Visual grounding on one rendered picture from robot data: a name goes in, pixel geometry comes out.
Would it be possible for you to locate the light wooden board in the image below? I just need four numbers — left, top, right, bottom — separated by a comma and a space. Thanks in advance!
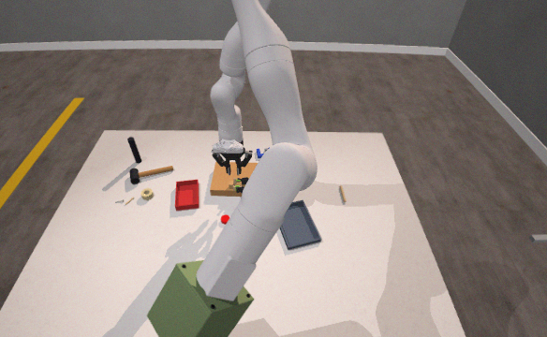
210, 162, 258, 197

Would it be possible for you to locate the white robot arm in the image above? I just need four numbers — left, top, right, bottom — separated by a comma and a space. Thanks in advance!
197, 0, 318, 301

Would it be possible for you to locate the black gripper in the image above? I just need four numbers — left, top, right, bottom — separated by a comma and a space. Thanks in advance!
213, 148, 252, 175

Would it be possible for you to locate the wooden-handled black mallet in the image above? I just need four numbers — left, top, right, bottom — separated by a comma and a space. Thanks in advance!
129, 168, 165, 184

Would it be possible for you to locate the black spring clamp with green grips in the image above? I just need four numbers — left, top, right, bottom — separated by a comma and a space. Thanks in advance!
235, 177, 249, 193

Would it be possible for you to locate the tan hollow cylinder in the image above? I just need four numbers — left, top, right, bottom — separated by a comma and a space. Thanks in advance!
140, 188, 154, 200

